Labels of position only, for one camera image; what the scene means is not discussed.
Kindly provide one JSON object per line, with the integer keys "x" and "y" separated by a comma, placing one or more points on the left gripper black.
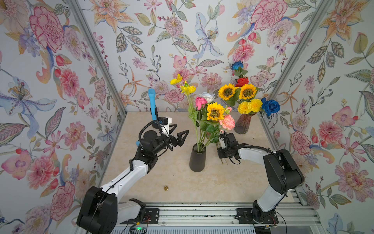
{"x": 177, "y": 142}

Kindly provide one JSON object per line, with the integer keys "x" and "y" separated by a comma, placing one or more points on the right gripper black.
{"x": 220, "y": 155}

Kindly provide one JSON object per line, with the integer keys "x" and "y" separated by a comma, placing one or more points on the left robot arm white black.
{"x": 101, "y": 209}

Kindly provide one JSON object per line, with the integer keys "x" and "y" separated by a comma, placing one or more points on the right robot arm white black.
{"x": 283, "y": 175}

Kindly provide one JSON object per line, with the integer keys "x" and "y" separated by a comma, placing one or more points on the pink ribbed glass vase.
{"x": 243, "y": 123}

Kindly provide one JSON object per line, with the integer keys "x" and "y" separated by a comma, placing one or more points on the dark grey vase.
{"x": 197, "y": 159}

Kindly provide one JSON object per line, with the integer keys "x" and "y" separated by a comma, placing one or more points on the pink peony flower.
{"x": 228, "y": 123}

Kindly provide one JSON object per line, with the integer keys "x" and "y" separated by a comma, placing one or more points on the magenta rose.
{"x": 200, "y": 102}

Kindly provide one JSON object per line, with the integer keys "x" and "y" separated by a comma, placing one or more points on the white rose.
{"x": 208, "y": 97}

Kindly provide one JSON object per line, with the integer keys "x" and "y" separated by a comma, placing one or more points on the blue tube on black stand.
{"x": 153, "y": 108}

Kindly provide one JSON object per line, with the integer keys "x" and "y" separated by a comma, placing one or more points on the blue rose large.
{"x": 270, "y": 107}

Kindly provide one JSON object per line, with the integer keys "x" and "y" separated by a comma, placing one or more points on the red rose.
{"x": 241, "y": 82}

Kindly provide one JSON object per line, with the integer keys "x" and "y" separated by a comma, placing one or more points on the small blue rose top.
{"x": 237, "y": 65}

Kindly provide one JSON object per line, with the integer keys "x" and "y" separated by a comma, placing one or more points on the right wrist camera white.
{"x": 222, "y": 143}

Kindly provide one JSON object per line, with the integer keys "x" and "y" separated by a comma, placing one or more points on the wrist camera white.
{"x": 222, "y": 143}
{"x": 165, "y": 124}

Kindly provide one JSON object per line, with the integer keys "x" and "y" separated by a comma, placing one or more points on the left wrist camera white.
{"x": 165, "y": 124}

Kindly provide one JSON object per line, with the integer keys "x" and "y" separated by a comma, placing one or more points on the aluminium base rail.
{"x": 219, "y": 218}

